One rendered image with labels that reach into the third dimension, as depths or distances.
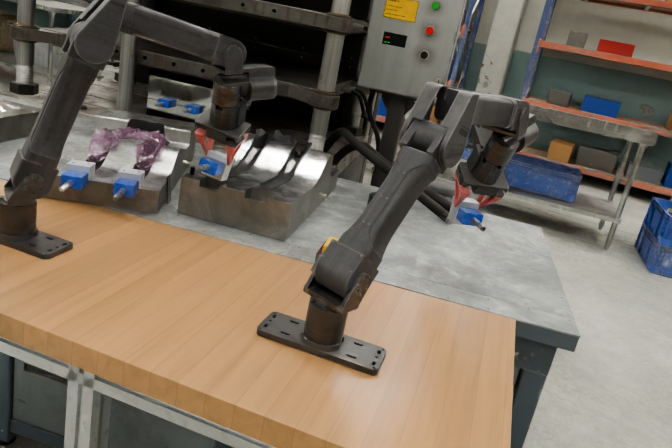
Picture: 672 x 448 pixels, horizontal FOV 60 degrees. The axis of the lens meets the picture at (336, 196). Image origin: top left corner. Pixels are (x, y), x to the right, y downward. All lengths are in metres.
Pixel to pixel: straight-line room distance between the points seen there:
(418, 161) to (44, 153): 0.64
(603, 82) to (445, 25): 5.78
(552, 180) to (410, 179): 3.98
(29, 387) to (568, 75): 6.87
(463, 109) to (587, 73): 6.79
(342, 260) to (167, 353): 0.28
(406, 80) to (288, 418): 1.45
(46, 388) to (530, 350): 1.23
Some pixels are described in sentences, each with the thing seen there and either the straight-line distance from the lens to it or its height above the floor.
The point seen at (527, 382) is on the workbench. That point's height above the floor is 0.64.
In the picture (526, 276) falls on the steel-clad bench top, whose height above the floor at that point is 0.80.
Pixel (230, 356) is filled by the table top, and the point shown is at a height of 0.80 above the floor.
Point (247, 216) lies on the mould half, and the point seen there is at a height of 0.84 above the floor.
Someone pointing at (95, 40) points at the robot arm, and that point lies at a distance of 1.09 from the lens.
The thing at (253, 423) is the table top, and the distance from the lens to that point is 0.80.
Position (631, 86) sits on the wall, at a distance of 7.73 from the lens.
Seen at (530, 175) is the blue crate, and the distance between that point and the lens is 4.86.
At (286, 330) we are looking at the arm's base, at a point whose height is 0.81.
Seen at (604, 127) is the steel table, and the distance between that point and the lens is 4.63.
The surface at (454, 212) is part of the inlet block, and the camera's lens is 1.31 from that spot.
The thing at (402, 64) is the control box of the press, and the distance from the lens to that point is 2.04.
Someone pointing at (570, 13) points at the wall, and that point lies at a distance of 7.74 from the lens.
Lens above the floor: 1.29
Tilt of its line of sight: 17 degrees down
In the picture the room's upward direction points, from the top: 11 degrees clockwise
